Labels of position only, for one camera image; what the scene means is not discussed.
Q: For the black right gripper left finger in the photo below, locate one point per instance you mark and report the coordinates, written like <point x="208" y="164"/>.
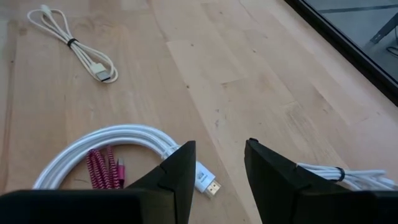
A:
<point x="155" y="199"/>

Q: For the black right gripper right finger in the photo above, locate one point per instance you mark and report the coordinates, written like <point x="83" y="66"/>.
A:
<point x="280" y="193"/>

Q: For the black metal table frame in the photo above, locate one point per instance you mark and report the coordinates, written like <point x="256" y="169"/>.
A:
<point x="357" y="57"/>

